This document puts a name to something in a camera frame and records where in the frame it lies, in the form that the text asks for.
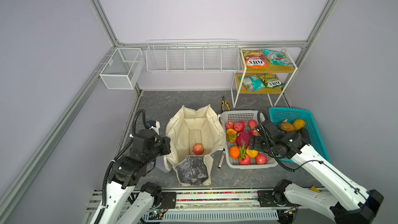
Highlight pink dragon fruit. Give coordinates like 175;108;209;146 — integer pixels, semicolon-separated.
235;131;250;149

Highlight orange persimmon with leaves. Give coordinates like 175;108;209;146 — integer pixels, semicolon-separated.
226;129;237;143

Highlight cream canvas grocery bag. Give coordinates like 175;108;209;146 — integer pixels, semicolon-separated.
164;105;226;187

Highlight red apple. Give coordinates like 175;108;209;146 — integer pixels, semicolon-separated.
226;121;234;130
255;153;268;165
233;121;245;133
192;144;204;155
247;120;257;129

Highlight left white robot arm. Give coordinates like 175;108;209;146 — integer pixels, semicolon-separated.
91;109;171;224

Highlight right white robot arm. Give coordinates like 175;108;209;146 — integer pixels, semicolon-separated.
249;120;384;224

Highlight teal snack bag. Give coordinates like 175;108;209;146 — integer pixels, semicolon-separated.
238;75;265;92

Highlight green Fox's candy bag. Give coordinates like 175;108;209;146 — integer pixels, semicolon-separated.
258;73;284;89

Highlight green pink snack bag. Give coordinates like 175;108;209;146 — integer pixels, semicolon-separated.
263;49;293;66

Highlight orange Fox's candy bag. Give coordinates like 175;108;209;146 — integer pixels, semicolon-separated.
243;50;268;68

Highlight brown potato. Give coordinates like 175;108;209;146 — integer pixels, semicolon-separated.
279;122;295;133

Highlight grey cloth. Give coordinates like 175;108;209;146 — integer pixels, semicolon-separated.
155;156;169;173

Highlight teal plastic vegetable basket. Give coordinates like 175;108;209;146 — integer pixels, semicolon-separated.
269;107;330;162

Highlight yellow lemon in teal basket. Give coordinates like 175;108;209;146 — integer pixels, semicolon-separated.
292;119;306;131

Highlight white plastic fruit basket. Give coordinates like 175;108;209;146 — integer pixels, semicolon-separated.
219;110;278;170

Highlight dark cucumber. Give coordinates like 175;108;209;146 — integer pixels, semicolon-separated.
301;128;311;144

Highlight orange tangerine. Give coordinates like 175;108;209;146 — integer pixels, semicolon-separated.
229;146;240;159

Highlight silver marker pen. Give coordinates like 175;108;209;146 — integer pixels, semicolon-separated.
218;150;226;169

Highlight white wooden two-tier shelf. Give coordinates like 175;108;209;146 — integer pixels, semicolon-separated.
231;49;298;107

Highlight yellow tape measure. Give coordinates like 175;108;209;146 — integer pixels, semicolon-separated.
311;186;321;193

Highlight yellow handled pliers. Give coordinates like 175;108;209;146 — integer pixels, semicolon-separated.
221;96;231;112

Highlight small white wire basket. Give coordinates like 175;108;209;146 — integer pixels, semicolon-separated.
99;48;145;90

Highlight long white wire basket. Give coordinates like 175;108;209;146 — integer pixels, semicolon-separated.
146;39;240;73

